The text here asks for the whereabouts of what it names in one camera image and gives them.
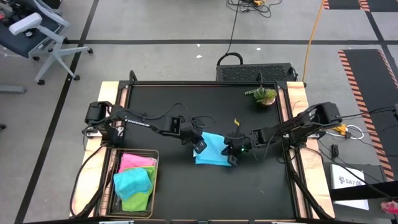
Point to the black mat with hazard stripes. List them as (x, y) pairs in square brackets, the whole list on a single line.
[(382, 4), (370, 87), (342, 3)]

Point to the pink microfiber towel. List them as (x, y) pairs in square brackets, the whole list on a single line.
[(133, 160)]

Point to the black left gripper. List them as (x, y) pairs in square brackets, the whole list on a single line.
[(192, 132)]

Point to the teal microfiber towel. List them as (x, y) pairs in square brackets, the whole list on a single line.
[(132, 183)]

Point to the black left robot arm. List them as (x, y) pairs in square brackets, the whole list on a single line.
[(136, 123)]

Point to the green microfiber towel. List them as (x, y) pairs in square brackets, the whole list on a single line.
[(136, 203)]

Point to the black metal table frame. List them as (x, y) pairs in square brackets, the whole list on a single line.
[(202, 82)]

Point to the pink red patterned item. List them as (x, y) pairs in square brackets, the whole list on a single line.
[(390, 207)]

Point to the grey metal bar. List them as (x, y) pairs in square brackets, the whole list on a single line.
[(12, 89)]

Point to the light blue microfiber towel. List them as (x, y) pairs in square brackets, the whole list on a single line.
[(214, 149)]

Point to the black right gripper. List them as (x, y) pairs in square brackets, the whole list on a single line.
[(237, 143)]

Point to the grey office chair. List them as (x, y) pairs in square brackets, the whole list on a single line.
[(18, 40)]

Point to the black perforated equipment box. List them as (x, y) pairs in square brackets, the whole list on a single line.
[(248, 73)]

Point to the black metal bar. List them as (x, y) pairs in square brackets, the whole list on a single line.
[(363, 191)]

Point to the white printed cardboard box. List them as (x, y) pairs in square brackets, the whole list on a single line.
[(349, 186)]

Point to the small potted artificial plant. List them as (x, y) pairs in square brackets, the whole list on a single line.
[(264, 95)]

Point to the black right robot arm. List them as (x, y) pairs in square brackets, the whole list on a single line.
[(304, 123)]

